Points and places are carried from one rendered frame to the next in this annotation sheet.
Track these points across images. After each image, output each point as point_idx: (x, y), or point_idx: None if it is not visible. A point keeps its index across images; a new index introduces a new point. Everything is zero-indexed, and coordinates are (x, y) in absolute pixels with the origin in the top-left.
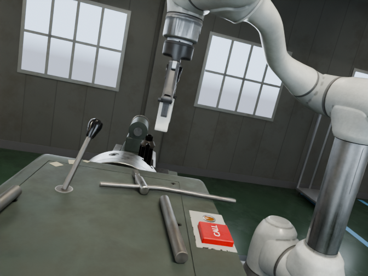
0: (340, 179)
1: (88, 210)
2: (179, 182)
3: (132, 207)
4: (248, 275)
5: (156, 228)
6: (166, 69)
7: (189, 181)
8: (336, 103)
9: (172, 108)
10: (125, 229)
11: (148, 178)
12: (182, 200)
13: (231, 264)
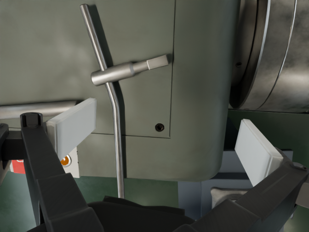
0: None
1: (25, 5)
2: (167, 139)
3: (55, 63)
4: (229, 195)
5: (20, 94)
6: (69, 214)
7: (179, 157)
8: None
9: (247, 174)
10: (5, 59)
11: (163, 85)
12: (103, 133)
13: None
